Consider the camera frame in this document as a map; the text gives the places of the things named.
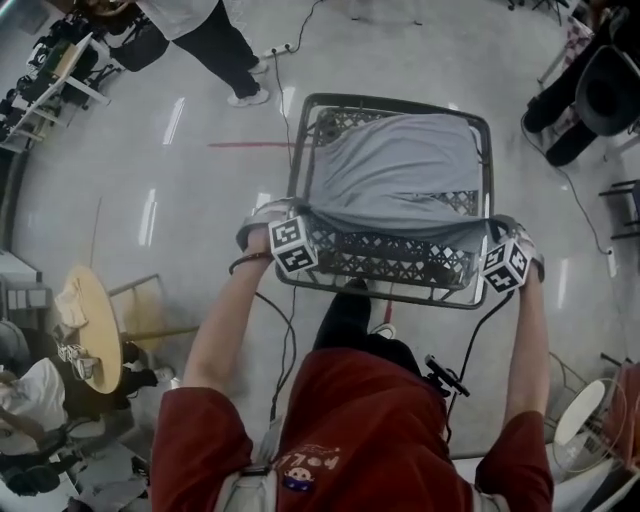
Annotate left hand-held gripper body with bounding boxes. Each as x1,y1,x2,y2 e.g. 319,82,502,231
234,198,320,276

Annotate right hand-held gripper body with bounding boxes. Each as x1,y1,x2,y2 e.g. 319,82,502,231
479,213,547,294

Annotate gray pants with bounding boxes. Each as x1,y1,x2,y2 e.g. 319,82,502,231
305,113,501,254

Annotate person's left forearm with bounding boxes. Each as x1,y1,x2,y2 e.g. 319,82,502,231
180,232,275,391

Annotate person's right forearm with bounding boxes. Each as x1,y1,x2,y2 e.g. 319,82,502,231
502,269,554,421

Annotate black wrist band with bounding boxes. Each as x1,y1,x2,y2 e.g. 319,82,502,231
228,251,269,276

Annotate person's black trouser leg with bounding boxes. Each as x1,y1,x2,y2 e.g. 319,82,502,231
312,278,424,381

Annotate dark plastic lattice basket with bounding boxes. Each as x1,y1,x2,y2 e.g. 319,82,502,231
273,92,496,311

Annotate black chest-mounted device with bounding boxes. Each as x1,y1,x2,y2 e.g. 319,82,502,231
423,353,472,399

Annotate dark metal rack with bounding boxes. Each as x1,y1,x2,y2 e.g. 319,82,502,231
598,178,640,242

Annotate white standing fan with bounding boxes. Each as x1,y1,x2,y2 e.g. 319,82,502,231
552,377,629,474

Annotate person's red shirt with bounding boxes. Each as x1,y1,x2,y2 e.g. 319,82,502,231
149,347,556,512

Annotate black chair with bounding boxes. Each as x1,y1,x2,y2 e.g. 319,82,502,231
574,44,640,137

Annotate round wooden table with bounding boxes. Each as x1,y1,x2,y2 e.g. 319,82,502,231
62,264,124,394

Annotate white cloth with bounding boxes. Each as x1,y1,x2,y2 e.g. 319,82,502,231
53,277,92,329

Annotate white desk with equipment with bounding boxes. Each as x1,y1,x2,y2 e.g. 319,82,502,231
0,32,112,154

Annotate right hand-held gripper cable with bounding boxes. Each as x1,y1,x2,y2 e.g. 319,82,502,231
442,292,516,446

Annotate hand-held gripper cable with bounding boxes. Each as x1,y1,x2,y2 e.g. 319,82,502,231
442,292,516,446
253,284,299,421

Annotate left hand-held gripper cable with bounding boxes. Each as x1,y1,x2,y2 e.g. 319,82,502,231
253,284,299,421

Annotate black floor cable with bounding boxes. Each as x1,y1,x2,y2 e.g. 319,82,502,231
272,49,296,201
521,113,612,252

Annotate gray chest strap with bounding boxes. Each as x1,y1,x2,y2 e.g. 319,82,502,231
218,462,282,512

